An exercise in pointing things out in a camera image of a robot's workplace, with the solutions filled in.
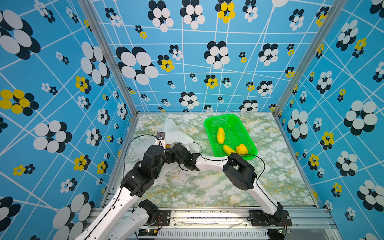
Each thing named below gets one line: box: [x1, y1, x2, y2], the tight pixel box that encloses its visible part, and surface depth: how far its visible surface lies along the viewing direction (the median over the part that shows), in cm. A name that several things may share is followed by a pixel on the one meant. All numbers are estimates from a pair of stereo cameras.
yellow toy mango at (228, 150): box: [223, 144, 237, 156], surface depth 96 cm
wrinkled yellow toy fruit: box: [236, 144, 248, 155], surface depth 94 cm
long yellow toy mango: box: [217, 127, 225, 145], surface depth 104 cm
